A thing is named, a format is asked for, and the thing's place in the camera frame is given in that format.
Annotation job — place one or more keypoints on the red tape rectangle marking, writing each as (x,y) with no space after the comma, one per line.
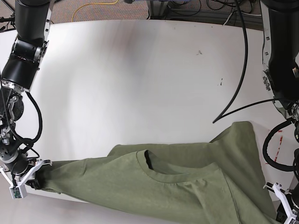
(274,145)

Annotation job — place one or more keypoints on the olive green T-shirt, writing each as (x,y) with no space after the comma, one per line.
(219,182)

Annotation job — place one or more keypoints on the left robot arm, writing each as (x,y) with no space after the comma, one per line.
(280,20)

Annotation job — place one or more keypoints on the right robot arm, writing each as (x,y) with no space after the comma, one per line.
(32,23)

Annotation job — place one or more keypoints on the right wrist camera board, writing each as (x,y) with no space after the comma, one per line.
(18,192)

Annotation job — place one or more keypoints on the black tripod stand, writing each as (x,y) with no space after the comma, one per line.
(7,23)

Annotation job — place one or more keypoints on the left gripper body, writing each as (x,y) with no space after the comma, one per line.
(289,199)

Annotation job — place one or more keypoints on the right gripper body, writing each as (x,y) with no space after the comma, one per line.
(22,169)

